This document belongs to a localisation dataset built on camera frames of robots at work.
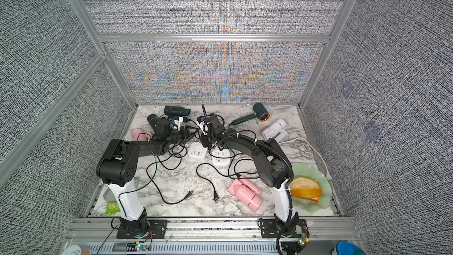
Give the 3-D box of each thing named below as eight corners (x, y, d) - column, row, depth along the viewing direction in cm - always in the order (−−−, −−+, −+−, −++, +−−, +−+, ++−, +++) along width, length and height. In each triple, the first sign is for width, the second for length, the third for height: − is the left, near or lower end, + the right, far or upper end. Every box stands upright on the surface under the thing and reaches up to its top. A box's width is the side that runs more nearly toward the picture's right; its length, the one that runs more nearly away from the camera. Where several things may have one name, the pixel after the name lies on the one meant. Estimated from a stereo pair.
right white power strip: (211, 167, 92) (211, 165, 90) (212, 151, 98) (212, 149, 96) (230, 167, 92) (230, 165, 90) (230, 151, 98) (230, 149, 96)
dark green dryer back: (165, 118, 115) (162, 111, 110) (167, 111, 118) (164, 105, 114) (188, 118, 115) (187, 111, 110) (190, 111, 118) (188, 105, 114)
